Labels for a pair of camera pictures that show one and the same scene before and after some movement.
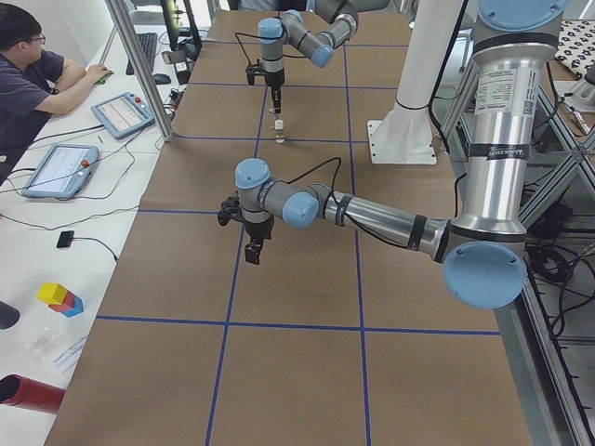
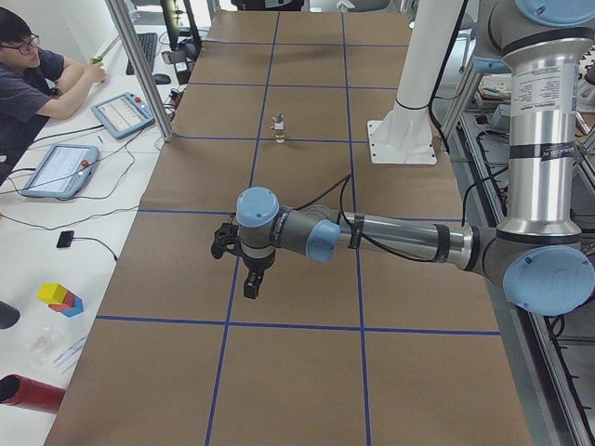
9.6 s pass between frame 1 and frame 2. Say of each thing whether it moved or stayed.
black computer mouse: stayed
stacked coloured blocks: stayed
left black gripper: moved
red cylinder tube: stayed
